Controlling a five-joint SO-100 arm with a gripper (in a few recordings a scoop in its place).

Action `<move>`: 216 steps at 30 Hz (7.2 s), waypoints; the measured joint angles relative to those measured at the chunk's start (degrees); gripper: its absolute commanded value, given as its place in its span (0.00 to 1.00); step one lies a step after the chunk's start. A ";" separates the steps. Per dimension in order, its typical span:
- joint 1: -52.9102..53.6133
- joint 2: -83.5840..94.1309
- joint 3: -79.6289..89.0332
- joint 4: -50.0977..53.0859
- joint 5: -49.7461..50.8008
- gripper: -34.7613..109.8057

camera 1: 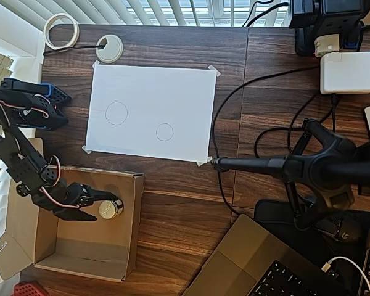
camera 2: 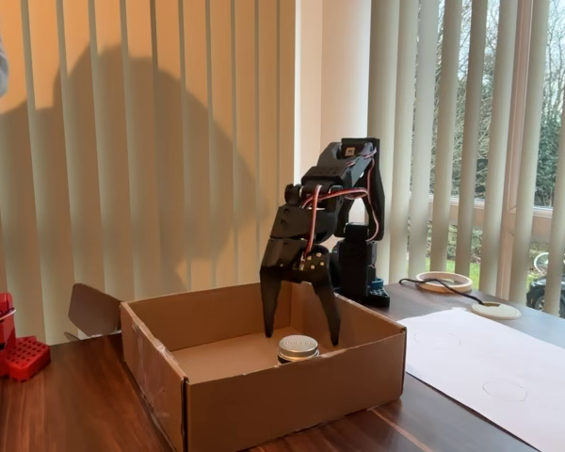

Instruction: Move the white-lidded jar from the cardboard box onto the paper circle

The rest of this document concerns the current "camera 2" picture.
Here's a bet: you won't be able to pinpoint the small silver cylinder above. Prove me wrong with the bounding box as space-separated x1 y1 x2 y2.
276 334 320 365

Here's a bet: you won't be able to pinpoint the red leader arm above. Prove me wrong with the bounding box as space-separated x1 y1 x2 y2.
0 291 53 383

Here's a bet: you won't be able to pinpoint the open cardboard box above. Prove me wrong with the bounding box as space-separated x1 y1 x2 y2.
68 281 409 452

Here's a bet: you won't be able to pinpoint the masking tape roll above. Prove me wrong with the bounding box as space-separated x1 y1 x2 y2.
414 270 474 295

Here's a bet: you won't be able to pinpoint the white paper with circles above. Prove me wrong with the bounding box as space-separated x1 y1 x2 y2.
397 305 565 452

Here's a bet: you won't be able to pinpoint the white vertical window blinds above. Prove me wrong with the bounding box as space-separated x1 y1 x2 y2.
369 0 565 324
0 0 297 345

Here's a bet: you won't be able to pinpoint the dark parked car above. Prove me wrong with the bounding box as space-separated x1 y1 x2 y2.
525 276 565 324

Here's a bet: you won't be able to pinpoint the thin black grommet cable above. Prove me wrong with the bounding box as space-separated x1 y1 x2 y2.
397 277 487 306

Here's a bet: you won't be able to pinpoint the round beige cable grommet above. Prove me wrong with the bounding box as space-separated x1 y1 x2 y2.
470 300 524 322

